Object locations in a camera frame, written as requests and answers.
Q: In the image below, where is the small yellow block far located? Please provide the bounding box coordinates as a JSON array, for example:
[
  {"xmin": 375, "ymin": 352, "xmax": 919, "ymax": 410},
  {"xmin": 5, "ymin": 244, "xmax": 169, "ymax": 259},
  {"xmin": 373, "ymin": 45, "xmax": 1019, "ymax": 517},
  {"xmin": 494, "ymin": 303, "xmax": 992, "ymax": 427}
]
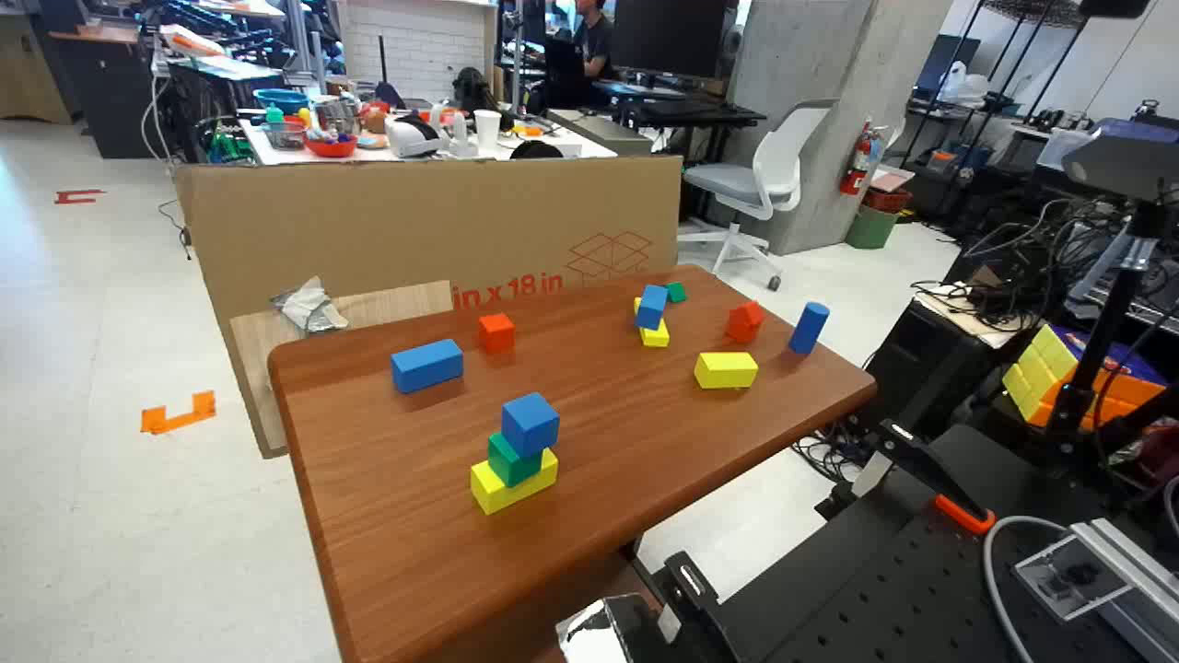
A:
[{"xmin": 638, "ymin": 322, "xmax": 671, "ymax": 349}]

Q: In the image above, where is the red fire extinguisher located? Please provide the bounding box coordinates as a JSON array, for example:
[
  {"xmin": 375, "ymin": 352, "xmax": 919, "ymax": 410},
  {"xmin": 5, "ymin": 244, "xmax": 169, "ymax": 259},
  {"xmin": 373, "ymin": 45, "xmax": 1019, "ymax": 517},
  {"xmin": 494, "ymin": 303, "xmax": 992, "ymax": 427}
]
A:
[{"xmin": 841, "ymin": 121, "xmax": 886, "ymax": 194}]

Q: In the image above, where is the green block in stack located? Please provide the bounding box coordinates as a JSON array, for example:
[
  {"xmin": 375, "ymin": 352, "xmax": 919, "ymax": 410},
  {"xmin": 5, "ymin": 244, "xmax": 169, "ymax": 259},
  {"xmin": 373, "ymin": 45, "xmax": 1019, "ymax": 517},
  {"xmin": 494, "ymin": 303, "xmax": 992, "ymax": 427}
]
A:
[{"xmin": 488, "ymin": 434, "xmax": 543, "ymax": 486}]

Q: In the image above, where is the orange handled tool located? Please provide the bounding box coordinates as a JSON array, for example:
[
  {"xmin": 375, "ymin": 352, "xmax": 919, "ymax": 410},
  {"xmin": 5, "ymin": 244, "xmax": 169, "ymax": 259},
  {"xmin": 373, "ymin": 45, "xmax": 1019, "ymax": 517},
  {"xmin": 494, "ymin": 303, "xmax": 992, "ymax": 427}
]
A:
[{"xmin": 852, "ymin": 419, "xmax": 998, "ymax": 538}]

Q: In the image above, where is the cluttered white table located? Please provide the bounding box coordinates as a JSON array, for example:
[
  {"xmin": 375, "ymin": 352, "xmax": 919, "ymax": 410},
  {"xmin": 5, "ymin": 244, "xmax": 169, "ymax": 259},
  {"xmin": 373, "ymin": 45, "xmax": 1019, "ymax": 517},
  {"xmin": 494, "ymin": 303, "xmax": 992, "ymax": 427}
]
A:
[{"xmin": 245, "ymin": 121, "xmax": 613, "ymax": 167}]

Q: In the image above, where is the black camera stand pole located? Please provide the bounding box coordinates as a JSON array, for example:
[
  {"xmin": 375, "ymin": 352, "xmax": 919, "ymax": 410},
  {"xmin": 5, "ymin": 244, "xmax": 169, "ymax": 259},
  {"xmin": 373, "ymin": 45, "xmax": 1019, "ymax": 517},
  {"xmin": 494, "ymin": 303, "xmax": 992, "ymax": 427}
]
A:
[{"xmin": 1046, "ymin": 202, "xmax": 1168, "ymax": 441}]

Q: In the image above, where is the blue cylinder block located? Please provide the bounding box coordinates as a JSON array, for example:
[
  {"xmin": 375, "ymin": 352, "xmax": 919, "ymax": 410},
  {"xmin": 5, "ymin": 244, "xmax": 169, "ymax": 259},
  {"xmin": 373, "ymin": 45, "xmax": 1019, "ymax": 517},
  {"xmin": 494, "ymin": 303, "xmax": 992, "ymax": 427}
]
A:
[{"xmin": 788, "ymin": 303, "xmax": 829, "ymax": 352}]

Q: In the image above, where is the yellow block under stack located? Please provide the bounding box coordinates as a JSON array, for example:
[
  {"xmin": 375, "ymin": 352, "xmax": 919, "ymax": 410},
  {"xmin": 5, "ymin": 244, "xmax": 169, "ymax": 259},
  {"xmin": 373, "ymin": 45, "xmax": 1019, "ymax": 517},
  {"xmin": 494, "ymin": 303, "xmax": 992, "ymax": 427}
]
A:
[{"xmin": 473, "ymin": 448, "xmax": 559, "ymax": 517}]

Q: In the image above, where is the orange floor bracket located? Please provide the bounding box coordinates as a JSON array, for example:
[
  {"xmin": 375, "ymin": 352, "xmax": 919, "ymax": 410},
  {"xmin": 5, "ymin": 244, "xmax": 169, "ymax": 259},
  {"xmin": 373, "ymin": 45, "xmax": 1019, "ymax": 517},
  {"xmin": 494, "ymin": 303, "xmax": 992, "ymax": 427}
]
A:
[{"xmin": 140, "ymin": 392, "xmax": 217, "ymax": 434}]

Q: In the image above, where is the yellow rectangular block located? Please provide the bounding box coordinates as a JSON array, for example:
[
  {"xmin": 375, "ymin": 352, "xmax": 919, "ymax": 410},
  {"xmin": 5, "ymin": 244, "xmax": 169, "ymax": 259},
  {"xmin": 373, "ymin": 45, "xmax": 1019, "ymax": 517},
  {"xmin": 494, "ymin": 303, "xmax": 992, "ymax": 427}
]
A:
[{"xmin": 692, "ymin": 349, "xmax": 761, "ymax": 392}]

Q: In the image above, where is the small blue block far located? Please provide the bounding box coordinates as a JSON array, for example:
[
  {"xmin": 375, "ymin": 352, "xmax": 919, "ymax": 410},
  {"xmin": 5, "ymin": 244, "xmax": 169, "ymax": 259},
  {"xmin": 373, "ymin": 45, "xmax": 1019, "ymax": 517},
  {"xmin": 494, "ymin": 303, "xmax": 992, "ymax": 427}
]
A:
[{"xmin": 633, "ymin": 283, "xmax": 669, "ymax": 326}]

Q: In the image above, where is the blue cube on stack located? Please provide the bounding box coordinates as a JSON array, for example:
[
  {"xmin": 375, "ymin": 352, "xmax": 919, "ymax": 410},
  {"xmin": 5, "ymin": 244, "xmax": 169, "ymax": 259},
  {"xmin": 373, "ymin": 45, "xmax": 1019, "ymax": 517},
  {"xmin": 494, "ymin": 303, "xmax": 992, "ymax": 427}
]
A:
[{"xmin": 503, "ymin": 392, "xmax": 559, "ymax": 458}]

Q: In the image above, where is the small green block far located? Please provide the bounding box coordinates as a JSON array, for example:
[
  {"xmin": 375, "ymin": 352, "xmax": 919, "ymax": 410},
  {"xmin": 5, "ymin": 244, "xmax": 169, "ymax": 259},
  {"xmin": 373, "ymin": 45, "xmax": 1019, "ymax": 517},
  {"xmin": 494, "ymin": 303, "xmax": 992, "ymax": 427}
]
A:
[{"xmin": 669, "ymin": 280, "xmax": 688, "ymax": 306}]

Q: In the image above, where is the green bucket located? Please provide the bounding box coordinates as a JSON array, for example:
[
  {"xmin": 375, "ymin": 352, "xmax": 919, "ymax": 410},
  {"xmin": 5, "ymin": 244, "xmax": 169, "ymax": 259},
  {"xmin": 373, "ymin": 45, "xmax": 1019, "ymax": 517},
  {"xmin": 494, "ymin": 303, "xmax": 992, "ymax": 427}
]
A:
[{"xmin": 844, "ymin": 205, "xmax": 897, "ymax": 249}]

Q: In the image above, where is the orange cube block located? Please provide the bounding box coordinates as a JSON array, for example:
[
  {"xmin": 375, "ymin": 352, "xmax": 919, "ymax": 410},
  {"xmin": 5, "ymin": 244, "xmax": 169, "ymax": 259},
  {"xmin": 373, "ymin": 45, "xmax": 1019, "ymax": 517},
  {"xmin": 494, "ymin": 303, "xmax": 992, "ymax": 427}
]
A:
[{"xmin": 479, "ymin": 313, "xmax": 516, "ymax": 352}]

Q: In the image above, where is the white office chair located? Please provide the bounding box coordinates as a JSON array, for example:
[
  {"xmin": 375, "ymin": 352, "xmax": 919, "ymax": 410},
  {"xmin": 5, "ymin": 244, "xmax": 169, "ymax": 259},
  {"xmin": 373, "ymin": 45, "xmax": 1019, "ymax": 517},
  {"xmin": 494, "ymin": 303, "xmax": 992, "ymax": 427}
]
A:
[{"xmin": 680, "ymin": 104, "xmax": 829, "ymax": 269}]

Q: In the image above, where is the black computer monitor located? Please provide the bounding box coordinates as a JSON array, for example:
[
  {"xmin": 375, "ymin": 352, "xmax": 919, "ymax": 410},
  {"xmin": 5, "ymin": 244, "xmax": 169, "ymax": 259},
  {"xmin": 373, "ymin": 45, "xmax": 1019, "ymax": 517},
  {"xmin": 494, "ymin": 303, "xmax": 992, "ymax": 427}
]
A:
[{"xmin": 613, "ymin": 0, "xmax": 731, "ymax": 78}]

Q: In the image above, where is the large cardboard box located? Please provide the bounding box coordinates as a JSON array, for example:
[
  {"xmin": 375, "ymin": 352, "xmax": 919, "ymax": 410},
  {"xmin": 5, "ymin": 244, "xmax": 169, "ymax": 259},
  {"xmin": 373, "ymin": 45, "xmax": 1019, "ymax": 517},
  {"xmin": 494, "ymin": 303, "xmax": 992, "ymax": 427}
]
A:
[{"xmin": 179, "ymin": 153, "xmax": 681, "ymax": 323}]

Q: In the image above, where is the red cube block right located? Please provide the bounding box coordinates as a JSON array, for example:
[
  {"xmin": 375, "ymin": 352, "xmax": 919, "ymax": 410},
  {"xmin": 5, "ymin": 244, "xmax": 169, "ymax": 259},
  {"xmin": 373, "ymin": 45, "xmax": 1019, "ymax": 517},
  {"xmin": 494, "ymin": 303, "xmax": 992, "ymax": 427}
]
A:
[{"xmin": 728, "ymin": 303, "xmax": 768, "ymax": 345}]

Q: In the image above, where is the large blue rectangular block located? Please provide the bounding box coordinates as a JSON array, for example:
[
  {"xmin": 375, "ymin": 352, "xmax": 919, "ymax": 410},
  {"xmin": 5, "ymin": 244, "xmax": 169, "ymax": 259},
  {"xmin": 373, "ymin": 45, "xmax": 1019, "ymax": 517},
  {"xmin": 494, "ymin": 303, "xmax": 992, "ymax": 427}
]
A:
[{"xmin": 391, "ymin": 340, "xmax": 465, "ymax": 395}]

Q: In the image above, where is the white cable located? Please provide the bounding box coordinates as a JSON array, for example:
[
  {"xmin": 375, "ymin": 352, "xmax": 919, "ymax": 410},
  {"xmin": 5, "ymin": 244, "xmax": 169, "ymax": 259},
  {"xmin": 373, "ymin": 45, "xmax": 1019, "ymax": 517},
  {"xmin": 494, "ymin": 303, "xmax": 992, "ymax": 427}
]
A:
[{"xmin": 976, "ymin": 513, "xmax": 1085, "ymax": 663}]

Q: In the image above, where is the crumpled grey cloth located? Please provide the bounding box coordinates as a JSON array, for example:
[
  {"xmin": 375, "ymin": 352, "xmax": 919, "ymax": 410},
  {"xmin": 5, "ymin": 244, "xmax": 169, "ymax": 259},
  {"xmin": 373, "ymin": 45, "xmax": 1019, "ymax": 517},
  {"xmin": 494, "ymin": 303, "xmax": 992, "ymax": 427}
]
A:
[{"xmin": 273, "ymin": 277, "xmax": 346, "ymax": 334}]

